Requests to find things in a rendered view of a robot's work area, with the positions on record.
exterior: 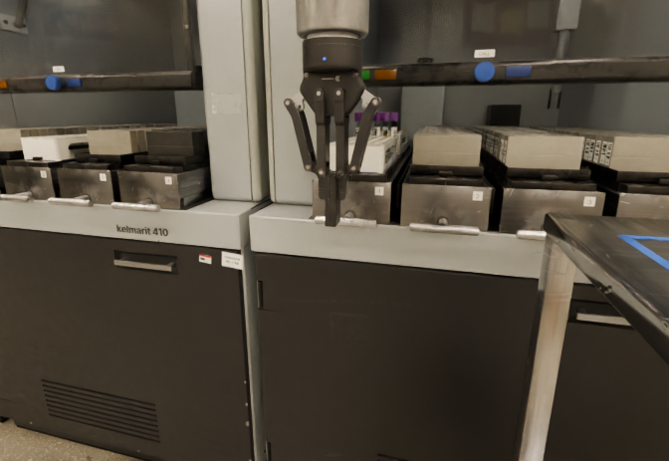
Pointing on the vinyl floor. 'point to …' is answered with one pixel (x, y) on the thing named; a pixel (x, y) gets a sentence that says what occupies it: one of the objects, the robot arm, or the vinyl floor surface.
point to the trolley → (556, 240)
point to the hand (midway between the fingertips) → (333, 199)
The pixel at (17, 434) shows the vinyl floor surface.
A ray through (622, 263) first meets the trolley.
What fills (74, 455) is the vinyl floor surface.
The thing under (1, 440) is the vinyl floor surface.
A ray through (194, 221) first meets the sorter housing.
